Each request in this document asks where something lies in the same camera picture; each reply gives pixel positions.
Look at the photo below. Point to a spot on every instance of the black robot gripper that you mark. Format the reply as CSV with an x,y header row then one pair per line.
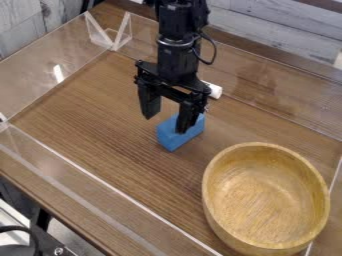
x,y
187,91

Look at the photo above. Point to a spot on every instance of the blue rectangular block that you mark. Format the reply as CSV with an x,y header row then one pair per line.
x,y
173,140

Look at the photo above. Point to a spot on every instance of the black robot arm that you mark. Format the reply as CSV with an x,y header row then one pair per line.
x,y
171,77

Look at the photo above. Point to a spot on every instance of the brown wooden bowl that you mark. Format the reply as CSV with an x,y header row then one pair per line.
x,y
266,199

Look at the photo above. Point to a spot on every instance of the green Expo marker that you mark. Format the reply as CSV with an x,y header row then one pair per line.
x,y
217,90

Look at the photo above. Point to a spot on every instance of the black metal table leg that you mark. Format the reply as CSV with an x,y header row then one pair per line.
x,y
43,219

